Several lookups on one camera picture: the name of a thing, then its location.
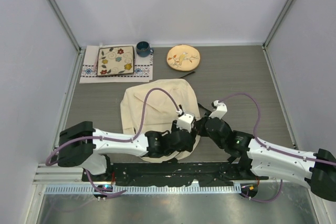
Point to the square floral ceramic plate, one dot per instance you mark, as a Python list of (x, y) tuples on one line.
[(115, 61)]

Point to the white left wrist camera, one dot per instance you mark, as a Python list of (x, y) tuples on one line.
[(186, 121)]

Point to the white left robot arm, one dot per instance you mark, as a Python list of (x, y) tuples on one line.
[(84, 146)]

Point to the cream canvas backpack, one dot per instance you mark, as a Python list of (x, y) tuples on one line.
[(160, 111)]

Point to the dark blue ceramic mug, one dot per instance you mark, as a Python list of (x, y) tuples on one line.
[(144, 49)]

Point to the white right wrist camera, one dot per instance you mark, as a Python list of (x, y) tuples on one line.
[(220, 109)]

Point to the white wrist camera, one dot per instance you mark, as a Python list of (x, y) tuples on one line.
[(186, 121), (220, 109)]

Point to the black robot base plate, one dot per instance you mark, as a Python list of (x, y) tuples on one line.
[(173, 174)]

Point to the round bird ceramic plate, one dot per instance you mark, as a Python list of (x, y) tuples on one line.
[(183, 58)]

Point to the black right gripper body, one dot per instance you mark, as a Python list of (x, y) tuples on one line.
[(203, 131)]

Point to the white embroidered placemat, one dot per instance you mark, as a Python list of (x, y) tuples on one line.
[(143, 68)]

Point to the white slotted cable duct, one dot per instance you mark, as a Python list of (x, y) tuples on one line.
[(135, 190)]

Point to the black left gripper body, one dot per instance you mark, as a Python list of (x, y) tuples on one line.
[(189, 148)]

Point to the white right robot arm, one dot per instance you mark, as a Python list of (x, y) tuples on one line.
[(258, 158)]

